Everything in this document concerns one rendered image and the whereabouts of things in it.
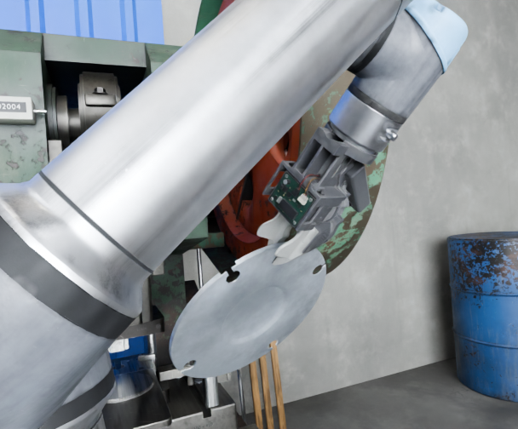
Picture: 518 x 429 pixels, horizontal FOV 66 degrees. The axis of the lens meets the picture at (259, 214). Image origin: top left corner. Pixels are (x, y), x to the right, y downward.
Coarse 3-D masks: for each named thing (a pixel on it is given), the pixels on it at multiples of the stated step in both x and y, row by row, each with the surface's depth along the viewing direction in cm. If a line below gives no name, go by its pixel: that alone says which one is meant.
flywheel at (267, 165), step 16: (224, 0) 106; (288, 144) 102; (272, 160) 93; (288, 160) 85; (256, 176) 102; (240, 192) 114; (256, 192) 103; (224, 208) 122; (256, 208) 104; (272, 208) 94; (224, 224) 119; (240, 224) 115; (256, 224) 104; (224, 240) 120; (240, 240) 107; (256, 240) 98; (240, 256) 107
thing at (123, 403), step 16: (128, 384) 78; (144, 384) 77; (112, 400) 71; (128, 400) 72; (144, 400) 71; (160, 400) 71; (112, 416) 66; (128, 416) 66; (144, 416) 65; (160, 416) 65
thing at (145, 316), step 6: (150, 276) 85; (144, 282) 84; (150, 282) 85; (144, 288) 84; (150, 288) 84; (144, 294) 84; (150, 294) 84; (144, 300) 84; (150, 300) 84; (144, 306) 84; (150, 306) 84; (144, 312) 84; (150, 312) 84; (138, 318) 80; (144, 318) 84; (150, 318) 84; (132, 324) 80
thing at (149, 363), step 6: (126, 360) 93; (132, 360) 93; (150, 360) 92; (114, 366) 90; (126, 366) 89; (132, 366) 89; (138, 366) 89; (144, 366) 88; (150, 366) 88; (114, 372) 86; (120, 372) 86; (126, 372) 86
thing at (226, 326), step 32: (256, 256) 54; (320, 256) 64; (224, 288) 54; (256, 288) 59; (288, 288) 64; (320, 288) 71; (192, 320) 55; (224, 320) 59; (256, 320) 66; (288, 320) 71; (192, 352) 60; (224, 352) 65; (256, 352) 72
